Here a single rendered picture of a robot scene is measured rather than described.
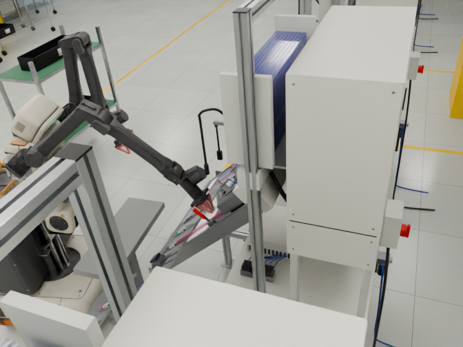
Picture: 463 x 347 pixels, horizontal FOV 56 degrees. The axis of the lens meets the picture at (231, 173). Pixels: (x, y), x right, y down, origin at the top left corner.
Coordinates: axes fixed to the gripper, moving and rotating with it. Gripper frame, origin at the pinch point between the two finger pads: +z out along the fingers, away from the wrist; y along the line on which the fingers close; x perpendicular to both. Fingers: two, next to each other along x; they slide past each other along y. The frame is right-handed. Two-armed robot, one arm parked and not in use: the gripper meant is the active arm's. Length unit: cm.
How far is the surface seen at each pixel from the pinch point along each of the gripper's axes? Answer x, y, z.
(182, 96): 192, 284, -38
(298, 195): -57, -21, 2
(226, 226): -21.1, -21.2, 0.5
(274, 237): 3.1, 23.2, 38.5
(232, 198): -29.8, -17.3, -7.2
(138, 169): 169, 135, -18
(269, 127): -66, -23, -24
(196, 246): 0.0, -21.0, 2.5
